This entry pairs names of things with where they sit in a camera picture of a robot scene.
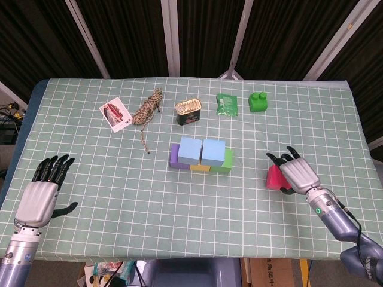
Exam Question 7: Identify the light blue foam cube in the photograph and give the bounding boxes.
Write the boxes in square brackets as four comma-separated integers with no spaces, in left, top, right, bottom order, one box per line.
[200,139,226,167]
[177,136,203,166]

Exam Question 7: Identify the brown cardboard box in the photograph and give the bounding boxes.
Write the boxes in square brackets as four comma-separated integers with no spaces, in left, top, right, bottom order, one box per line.
[242,257,302,287]

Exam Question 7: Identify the colourful printed bag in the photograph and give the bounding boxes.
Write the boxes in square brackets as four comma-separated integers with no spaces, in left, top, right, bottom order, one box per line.
[83,260,135,287]

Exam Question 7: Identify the green toy building brick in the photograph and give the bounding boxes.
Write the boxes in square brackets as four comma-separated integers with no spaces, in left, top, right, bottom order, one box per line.
[248,91,269,113]

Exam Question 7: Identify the black curtain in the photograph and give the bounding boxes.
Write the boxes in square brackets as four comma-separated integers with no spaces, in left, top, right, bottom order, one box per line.
[0,0,383,144]

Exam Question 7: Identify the green snack packet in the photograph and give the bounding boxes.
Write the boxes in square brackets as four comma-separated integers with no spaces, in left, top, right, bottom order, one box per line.
[215,93,239,117]

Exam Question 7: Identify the braided rope bundle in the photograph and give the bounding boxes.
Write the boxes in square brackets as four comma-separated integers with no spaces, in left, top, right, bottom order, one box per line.
[132,87,164,155]

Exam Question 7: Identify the yellow foam cube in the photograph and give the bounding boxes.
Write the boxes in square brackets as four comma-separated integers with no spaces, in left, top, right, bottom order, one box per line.
[190,163,212,173]

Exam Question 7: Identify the blue table pad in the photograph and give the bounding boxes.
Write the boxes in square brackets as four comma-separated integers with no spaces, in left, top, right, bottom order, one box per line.
[0,79,48,206]

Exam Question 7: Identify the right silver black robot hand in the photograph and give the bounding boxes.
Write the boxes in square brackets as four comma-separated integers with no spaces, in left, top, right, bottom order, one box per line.
[265,145,321,196]

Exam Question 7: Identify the white frame post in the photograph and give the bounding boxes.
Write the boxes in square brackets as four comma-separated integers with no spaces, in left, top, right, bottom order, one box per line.
[301,0,378,81]
[65,0,111,79]
[160,0,181,78]
[0,80,28,108]
[220,0,254,80]

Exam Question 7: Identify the red foam cube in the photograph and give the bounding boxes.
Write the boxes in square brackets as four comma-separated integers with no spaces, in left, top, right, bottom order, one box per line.
[266,163,293,191]

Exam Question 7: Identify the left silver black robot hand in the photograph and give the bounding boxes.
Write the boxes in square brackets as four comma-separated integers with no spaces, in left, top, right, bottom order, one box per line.
[13,154,80,228]

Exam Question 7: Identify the white photo card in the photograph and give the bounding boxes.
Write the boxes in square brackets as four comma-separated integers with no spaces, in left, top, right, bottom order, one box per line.
[99,96,133,133]

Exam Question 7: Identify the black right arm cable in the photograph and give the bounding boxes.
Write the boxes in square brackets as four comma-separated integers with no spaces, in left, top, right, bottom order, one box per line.
[328,191,363,251]

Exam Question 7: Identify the green checkered tablecloth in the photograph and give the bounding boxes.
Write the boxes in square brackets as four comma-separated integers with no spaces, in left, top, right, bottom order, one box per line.
[5,77,377,260]

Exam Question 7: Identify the purple foam cube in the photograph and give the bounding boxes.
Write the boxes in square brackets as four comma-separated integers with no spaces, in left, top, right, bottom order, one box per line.
[169,143,192,170]

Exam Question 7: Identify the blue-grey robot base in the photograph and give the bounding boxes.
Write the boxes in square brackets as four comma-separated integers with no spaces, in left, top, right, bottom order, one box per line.
[143,258,242,287]

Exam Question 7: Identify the green foam cube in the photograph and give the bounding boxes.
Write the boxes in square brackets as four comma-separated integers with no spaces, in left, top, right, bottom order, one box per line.
[208,148,234,176]

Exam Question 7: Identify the dark green luncheon meat can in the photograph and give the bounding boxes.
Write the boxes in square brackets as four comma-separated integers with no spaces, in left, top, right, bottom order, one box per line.
[175,99,202,126]

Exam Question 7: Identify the black equipment box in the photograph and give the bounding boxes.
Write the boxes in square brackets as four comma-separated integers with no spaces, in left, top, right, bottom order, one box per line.
[0,125,20,145]

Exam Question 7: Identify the tangled floor cables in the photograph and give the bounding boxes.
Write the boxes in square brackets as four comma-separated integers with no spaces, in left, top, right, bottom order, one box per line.
[0,103,26,121]

